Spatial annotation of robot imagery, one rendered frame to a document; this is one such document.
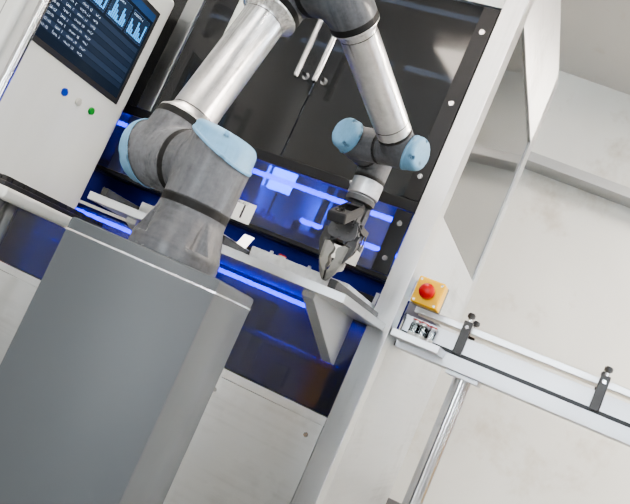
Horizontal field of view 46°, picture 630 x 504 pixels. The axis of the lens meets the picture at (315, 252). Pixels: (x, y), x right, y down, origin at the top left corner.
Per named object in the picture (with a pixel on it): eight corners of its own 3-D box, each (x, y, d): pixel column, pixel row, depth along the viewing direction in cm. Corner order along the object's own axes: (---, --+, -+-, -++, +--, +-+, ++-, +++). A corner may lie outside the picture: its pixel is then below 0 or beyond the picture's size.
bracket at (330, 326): (323, 360, 192) (343, 314, 193) (333, 365, 191) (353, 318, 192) (279, 343, 160) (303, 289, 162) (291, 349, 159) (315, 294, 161)
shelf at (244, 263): (178, 247, 222) (181, 241, 222) (389, 335, 197) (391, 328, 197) (86, 197, 178) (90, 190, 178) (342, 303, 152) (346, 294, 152)
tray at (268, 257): (291, 287, 208) (296, 275, 208) (374, 321, 199) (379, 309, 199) (246, 259, 176) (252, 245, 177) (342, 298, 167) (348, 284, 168)
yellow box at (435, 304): (414, 305, 195) (424, 280, 196) (439, 315, 192) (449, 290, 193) (409, 300, 188) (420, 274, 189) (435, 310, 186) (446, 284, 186)
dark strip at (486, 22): (371, 269, 195) (484, 7, 204) (387, 275, 193) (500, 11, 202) (370, 268, 194) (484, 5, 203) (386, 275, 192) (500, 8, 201)
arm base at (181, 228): (200, 271, 110) (227, 211, 111) (112, 233, 113) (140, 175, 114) (223, 284, 125) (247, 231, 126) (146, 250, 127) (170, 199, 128)
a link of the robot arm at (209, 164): (194, 197, 111) (231, 118, 113) (143, 181, 120) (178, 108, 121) (244, 226, 120) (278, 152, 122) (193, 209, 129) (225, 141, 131)
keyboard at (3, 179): (69, 218, 211) (72, 210, 211) (105, 233, 205) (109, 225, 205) (-38, 167, 174) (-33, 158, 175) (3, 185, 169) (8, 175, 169)
